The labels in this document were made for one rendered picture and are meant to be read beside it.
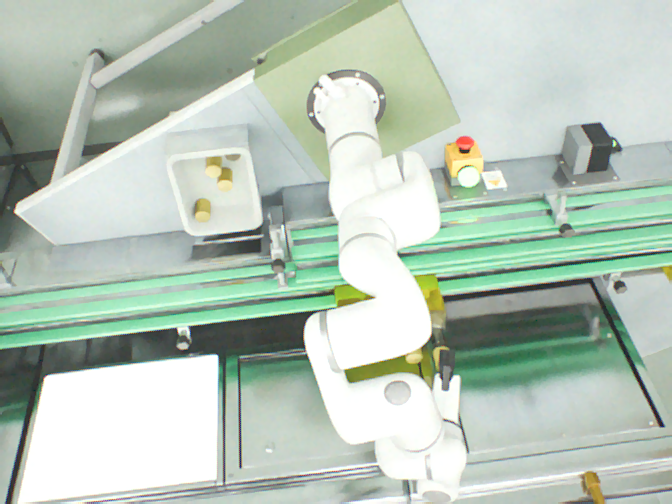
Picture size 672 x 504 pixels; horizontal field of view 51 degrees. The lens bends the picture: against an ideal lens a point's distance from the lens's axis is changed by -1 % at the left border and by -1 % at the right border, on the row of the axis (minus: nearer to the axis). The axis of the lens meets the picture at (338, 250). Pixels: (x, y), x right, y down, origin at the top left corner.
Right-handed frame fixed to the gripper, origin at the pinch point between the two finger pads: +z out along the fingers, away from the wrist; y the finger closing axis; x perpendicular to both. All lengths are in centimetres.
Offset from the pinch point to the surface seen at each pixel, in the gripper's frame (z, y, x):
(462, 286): 24.5, -2.9, -2.5
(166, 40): 80, 25, 81
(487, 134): 47, 24, -5
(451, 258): 23.8, 6.5, 0.6
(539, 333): 23.1, -15.4, -21.6
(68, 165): 37, 14, 94
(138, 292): 9, 3, 68
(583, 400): 5.4, -15.3, -30.3
